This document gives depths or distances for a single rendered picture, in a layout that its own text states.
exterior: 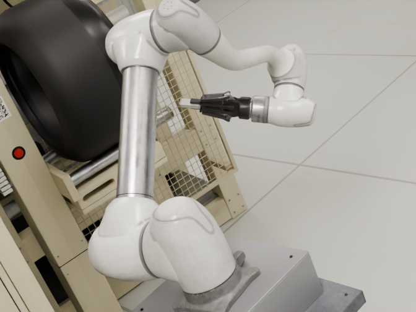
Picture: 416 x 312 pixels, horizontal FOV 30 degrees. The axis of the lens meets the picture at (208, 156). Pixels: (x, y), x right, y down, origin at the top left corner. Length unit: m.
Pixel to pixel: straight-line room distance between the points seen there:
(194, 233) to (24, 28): 0.97
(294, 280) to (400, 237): 1.38
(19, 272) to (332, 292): 0.80
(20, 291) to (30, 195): 0.85
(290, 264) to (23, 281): 0.66
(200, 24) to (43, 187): 0.88
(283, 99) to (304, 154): 1.64
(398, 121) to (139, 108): 2.28
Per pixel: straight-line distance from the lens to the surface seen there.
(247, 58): 2.34
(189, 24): 2.11
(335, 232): 3.47
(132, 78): 2.16
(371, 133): 4.14
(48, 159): 2.89
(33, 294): 1.88
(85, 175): 2.65
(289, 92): 2.54
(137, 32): 2.19
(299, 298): 2.03
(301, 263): 2.00
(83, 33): 2.49
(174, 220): 1.87
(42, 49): 2.46
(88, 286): 2.87
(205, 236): 1.88
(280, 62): 2.54
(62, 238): 2.76
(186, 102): 2.59
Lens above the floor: 1.92
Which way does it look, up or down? 25 degrees down
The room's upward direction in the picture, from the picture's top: 23 degrees counter-clockwise
